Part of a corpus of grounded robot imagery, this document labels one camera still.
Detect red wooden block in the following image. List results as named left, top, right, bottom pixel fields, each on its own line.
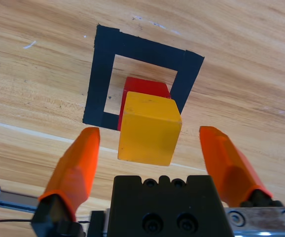
left=117, top=76, right=171, bottom=131

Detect black tape square outline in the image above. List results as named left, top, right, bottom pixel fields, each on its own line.
left=82, top=24, right=205, bottom=131

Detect aluminium profile rail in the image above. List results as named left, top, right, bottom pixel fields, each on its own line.
left=0, top=184, right=39, bottom=213

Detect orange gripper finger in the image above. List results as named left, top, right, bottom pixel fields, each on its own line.
left=199, top=125, right=284, bottom=208
left=31, top=126, right=101, bottom=237

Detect yellow wooden block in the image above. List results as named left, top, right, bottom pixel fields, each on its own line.
left=117, top=91, right=183, bottom=166

